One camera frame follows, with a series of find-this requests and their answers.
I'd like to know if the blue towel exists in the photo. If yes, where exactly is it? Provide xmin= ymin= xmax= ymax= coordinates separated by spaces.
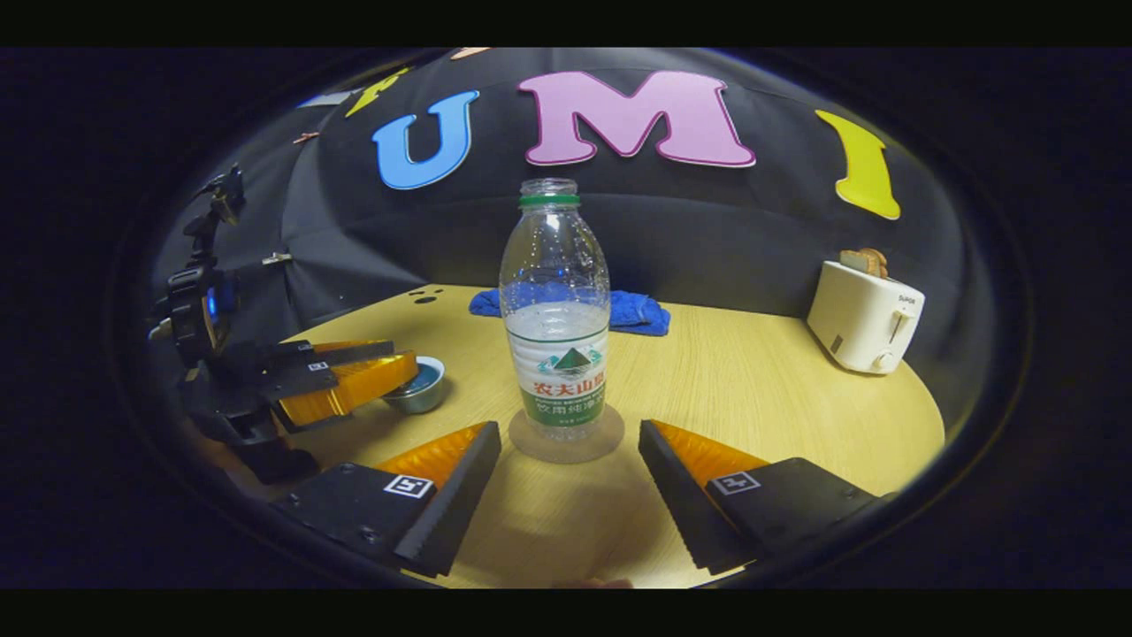
xmin=469 ymin=283 xmax=671 ymax=337

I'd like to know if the bread slice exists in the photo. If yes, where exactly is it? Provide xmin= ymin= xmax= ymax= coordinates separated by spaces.
xmin=840 ymin=249 xmax=888 ymax=280

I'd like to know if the clear plastic water bottle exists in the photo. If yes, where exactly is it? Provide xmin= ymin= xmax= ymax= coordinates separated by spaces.
xmin=499 ymin=178 xmax=612 ymax=441

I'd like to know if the white toaster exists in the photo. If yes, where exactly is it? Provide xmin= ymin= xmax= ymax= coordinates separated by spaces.
xmin=807 ymin=259 xmax=926 ymax=375

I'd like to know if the black backdrop cloth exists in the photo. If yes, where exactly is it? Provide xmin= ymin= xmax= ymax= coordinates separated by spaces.
xmin=150 ymin=49 xmax=983 ymax=426

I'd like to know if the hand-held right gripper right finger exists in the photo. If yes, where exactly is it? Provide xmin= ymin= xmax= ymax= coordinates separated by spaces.
xmin=639 ymin=419 xmax=885 ymax=574

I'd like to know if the silver teacup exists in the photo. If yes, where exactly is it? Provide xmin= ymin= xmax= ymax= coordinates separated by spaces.
xmin=382 ymin=356 xmax=447 ymax=415

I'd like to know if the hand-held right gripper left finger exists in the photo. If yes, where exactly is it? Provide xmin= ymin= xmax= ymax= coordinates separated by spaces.
xmin=270 ymin=421 xmax=502 ymax=578

